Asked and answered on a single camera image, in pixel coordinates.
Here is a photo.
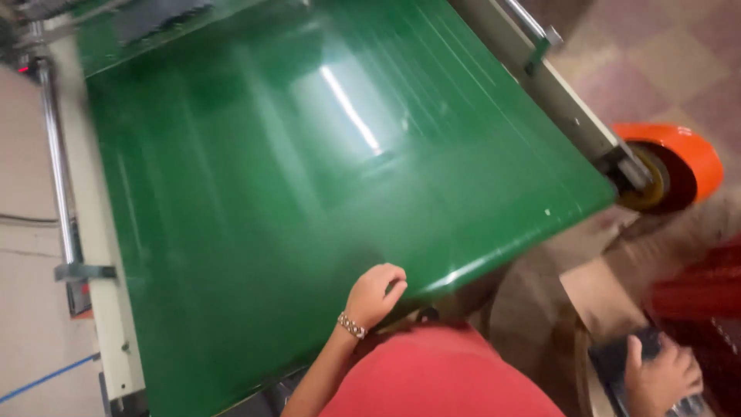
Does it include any grey rail bracket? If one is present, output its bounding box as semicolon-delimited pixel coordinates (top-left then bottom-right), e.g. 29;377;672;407
54;263;118;283

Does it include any person's left hand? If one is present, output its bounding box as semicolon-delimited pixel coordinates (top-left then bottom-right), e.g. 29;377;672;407
345;263;408;333

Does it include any grey machine housing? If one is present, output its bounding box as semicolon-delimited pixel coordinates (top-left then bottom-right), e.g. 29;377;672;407
0;0;216;56

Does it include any red plastic crate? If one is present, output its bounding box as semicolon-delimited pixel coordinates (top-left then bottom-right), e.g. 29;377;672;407
644;236;741;417

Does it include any orange roller end cover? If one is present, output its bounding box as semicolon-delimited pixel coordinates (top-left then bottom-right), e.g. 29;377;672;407
611;122;725;216

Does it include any chrome guide rail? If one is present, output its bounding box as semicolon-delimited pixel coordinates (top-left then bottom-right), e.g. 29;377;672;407
34;58;83;267
499;0;563;48

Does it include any person's right hand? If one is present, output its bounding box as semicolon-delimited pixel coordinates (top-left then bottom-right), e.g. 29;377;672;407
623;334;705;417

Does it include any dark blue packet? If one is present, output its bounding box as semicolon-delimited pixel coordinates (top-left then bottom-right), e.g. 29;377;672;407
589;326;665;417

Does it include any beaded bracelet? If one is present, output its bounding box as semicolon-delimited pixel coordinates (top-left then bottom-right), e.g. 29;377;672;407
337;311;369;341

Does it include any person's red shirt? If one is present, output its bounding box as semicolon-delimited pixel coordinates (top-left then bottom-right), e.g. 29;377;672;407
317;322;567;417

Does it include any brown cardboard box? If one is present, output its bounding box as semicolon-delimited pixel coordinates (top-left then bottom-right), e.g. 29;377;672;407
486;188;741;417

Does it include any cream conveyor side frame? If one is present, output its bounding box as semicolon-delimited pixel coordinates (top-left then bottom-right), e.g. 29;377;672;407
450;0;654;193
45;17;147;409

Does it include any green conveyor belt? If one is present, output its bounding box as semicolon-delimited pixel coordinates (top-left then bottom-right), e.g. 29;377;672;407
75;0;617;417

